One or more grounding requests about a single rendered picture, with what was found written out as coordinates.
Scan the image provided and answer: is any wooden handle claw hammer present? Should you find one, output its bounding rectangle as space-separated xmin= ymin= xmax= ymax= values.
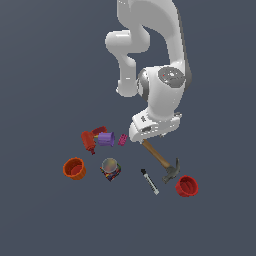
xmin=141 ymin=139 xmax=181 ymax=185

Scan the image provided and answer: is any purple plastic cup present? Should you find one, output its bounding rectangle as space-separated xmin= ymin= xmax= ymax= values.
xmin=97 ymin=131 xmax=116 ymax=148

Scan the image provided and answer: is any red power drill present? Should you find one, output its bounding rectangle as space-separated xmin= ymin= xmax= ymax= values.
xmin=80 ymin=130 xmax=97 ymax=156

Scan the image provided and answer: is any white marker with black cap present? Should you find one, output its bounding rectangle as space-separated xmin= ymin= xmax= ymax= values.
xmin=140 ymin=168 xmax=160 ymax=196

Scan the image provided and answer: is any colourful can with grey lid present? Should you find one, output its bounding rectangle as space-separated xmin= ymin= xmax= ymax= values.
xmin=100 ymin=157 xmax=122 ymax=182

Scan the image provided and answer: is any orange plastic cup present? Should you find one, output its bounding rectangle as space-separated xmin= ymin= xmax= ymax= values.
xmin=62 ymin=157 xmax=88 ymax=181

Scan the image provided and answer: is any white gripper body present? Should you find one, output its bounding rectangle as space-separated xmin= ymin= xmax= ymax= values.
xmin=128 ymin=112 xmax=183 ymax=143

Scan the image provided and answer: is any red plastic cup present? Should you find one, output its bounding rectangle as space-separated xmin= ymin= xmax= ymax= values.
xmin=175 ymin=175 xmax=199 ymax=198

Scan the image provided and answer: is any magenta toy brick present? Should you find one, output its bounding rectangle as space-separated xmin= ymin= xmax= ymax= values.
xmin=117 ymin=133 xmax=128 ymax=147

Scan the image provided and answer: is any red cylindrical block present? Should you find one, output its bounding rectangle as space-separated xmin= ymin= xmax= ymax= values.
xmin=91 ymin=125 xmax=108 ymax=136

